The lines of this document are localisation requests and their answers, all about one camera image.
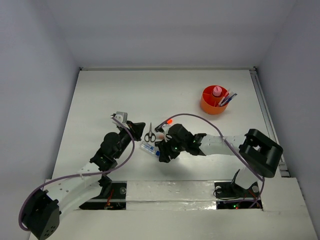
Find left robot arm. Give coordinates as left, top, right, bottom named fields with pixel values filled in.
left=18, top=120, right=146, bottom=240

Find blue cap glue bottle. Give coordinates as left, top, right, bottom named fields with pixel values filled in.
left=140, top=141, right=160, bottom=157

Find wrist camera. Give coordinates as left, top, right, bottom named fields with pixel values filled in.
left=161, top=124, right=171, bottom=142
left=110, top=111, right=128, bottom=125

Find blue gel pen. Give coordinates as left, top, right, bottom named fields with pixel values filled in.
left=220, top=93, right=237, bottom=107
left=219, top=91, right=237, bottom=107

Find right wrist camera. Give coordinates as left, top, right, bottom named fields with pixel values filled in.
left=161, top=124, right=171, bottom=142

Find orange round organizer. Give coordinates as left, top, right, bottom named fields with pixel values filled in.
left=200, top=85, right=229, bottom=115

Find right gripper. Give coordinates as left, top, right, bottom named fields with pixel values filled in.
left=157, top=134, right=187, bottom=163

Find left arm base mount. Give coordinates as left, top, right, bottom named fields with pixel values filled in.
left=79, top=181, right=127, bottom=211

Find blue grip ballpoint pen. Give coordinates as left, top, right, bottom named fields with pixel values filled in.
left=221, top=93, right=238, bottom=106

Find pink gel pen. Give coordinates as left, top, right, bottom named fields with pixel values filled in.
left=218, top=89, right=231, bottom=106

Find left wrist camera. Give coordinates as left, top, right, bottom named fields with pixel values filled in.
left=110, top=111, right=128, bottom=125

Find yellow cap translucent highlighter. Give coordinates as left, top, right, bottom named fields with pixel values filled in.
left=156, top=134, right=164, bottom=140

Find aluminium side rail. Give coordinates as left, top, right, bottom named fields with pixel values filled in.
left=249, top=67, right=291, bottom=178

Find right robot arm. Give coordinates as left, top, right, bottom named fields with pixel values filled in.
left=155, top=124, right=283, bottom=196

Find black handled scissors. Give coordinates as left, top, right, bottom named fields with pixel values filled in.
left=144, top=123, right=157, bottom=143

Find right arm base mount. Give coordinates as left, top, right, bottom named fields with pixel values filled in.
left=212, top=169, right=263, bottom=210

